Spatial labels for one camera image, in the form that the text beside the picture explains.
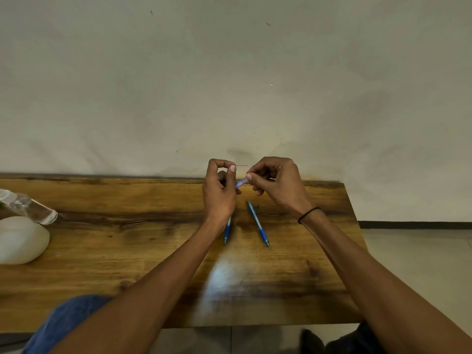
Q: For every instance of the person's right hand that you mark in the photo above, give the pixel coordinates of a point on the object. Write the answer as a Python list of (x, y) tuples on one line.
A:
[(284, 186)]

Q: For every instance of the person's dark trouser leg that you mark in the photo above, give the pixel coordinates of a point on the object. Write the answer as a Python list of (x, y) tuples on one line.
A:
[(343, 342)]

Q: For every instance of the black wristband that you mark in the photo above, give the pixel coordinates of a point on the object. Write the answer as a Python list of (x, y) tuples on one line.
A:
[(309, 213)]

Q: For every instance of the blue ballpoint pen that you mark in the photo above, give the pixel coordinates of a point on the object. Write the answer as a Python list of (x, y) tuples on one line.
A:
[(227, 232), (259, 225)]

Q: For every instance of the person's blue jeans leg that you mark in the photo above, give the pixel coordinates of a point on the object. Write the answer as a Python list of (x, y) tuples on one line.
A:
[(61, 324)]

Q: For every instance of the person's left thumb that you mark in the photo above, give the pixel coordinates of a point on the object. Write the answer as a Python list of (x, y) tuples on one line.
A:
[(231, 177)]

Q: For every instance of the clear plastic bottle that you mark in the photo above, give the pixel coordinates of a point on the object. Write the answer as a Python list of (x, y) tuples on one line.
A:
[(27, 208)]

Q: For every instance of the person's right forearm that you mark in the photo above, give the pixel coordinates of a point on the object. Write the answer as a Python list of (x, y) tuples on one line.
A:
[(372, 287)]

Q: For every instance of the person's left hand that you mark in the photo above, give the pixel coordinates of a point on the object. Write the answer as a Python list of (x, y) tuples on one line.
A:
[(217, 200)]

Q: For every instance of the white rounded object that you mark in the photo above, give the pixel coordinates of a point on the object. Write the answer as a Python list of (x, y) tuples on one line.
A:
[(20, 241)]

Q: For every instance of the clear pen barrel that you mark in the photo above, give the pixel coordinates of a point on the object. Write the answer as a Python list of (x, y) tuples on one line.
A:
[(242, 182)]

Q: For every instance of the person's right thumb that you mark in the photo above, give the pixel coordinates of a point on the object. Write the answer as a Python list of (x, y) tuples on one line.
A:
[(257, 182)]

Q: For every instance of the person's left forearm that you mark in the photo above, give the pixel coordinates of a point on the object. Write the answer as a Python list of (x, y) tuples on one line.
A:
[(147, 294)]

